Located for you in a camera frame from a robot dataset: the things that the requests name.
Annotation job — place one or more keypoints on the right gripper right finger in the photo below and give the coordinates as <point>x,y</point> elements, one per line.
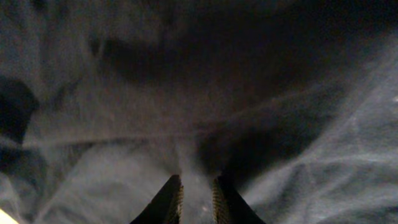
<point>228,205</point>

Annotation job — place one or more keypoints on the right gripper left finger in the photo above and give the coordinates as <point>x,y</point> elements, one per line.
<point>166,206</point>

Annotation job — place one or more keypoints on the navy blue shorts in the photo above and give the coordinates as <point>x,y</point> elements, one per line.
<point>294,102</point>

